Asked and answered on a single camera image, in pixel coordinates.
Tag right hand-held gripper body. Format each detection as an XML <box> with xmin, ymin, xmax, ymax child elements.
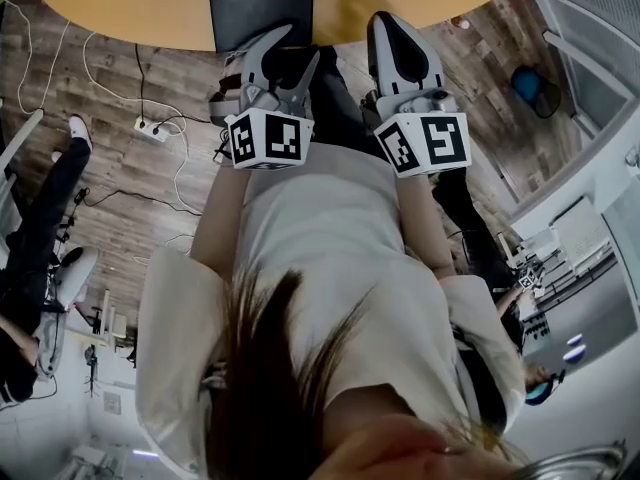
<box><xmin>361</xmin><ymin>85</ymin><xmax>474</xmax><ymax>179</ymax></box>

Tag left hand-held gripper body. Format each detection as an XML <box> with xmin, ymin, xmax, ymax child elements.
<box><xmin>208</xmin><ymin>81</ymin><xmax>316</xmax><ymax>172</ymax></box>

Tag black notebook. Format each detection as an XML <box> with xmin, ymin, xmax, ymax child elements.
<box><xmin>206</xmin><ymin>0</ymin><xmax>316</xmax><ymax>55</ymax></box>

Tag person's right forearm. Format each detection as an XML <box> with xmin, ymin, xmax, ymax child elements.
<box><xmin>396</xmin><ymin>172</ymin><xmax>457</xmax><ymax>283</ymax></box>

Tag person's left forearm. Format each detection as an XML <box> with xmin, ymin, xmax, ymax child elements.
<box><xmin>189</xmin><ymin>164</ymin><xmax>252</xmax><ymax>285</ymax></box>

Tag person's black trousers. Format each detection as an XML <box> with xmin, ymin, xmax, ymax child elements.
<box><xmin>305</xmin><ymin>44</ymin><xmax>392</xmax><ymax>161</ymax></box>

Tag blue round object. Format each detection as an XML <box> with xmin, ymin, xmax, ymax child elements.
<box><xmin>510</xmin><ymin>64</ymin><xmax>562</xmax><ymax>120</ymax></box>

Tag white power strip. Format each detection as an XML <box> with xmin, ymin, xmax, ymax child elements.
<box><xmin>132</xmin><ymin>116</ymin><xmax>172</xmax><ymax>144</ymax></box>

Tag person's white shirt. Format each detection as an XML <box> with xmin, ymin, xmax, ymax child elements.
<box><xmin>134</xmin><ymin>141</ymin><xmax>526</xmax><ymax>477</ymax></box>

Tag white shelf rack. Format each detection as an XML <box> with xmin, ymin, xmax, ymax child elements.
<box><xmin>509</xmin><ymin>195</ymin><xmax>618</xmax><ymax>294</ymax></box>

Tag white chair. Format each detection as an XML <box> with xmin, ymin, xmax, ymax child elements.
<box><xmin>52</xmin><ymin>245</ymin><xmax>100</xmax><ymax>306</ymax></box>

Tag white cable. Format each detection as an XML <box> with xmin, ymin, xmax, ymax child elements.
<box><xmin>81</xmin><ymin>29</ymin><xmax>203</xmax><ymax>216</ymax></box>
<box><xmin>1</xmin><ymin>0</ymin><xmax>72</xmax><ymax>115</ymax></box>

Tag black cable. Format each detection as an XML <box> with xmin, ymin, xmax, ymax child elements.
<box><xmin>133</xmin><ymin>42</ymin><xmax>213</xmax><ymax>136</ymax></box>
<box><xmin>73</xmin><ymin>186</ymin><xmax>202</xmax><ymax>218</ymax></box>

